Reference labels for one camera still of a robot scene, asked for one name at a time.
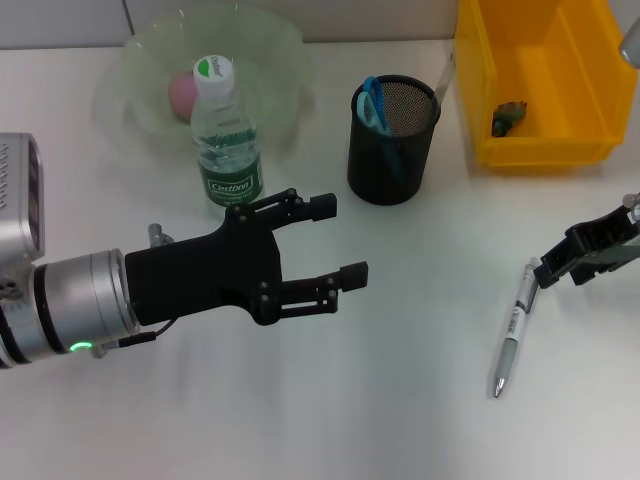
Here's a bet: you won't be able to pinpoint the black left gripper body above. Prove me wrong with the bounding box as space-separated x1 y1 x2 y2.
124 208 285 327

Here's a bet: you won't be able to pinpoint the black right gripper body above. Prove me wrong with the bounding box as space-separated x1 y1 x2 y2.
564 204 640 275

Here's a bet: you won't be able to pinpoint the silver pen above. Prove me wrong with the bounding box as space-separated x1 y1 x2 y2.
487 257 543 400

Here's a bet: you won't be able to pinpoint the clear green-label water bottle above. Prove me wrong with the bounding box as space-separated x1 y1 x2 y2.
190 53 266 211

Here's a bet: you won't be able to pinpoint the blue scissors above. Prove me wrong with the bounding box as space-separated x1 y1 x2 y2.
355 75 407 184

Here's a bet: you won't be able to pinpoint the green plastic wrapper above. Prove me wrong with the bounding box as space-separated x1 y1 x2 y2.
491 99 530 139

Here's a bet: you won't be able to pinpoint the clear plastic ruler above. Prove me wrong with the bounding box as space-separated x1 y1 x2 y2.
431 47 457 110

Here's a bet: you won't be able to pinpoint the pink toy peach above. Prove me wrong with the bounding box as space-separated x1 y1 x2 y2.
168 71 199 121

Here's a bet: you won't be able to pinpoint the black mesh pen holder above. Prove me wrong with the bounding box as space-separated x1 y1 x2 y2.
347 74 444 206

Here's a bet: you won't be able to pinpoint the translucent green fruit bowl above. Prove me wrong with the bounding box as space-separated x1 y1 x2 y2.
94 3 319 164

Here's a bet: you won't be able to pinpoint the yellow plastic bin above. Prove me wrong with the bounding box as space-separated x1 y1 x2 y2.
453 0 640 169

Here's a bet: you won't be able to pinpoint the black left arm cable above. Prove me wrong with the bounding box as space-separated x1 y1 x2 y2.
91 317 180 360

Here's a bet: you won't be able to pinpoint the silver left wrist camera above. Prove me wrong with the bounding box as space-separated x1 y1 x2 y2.
0 132 47 262

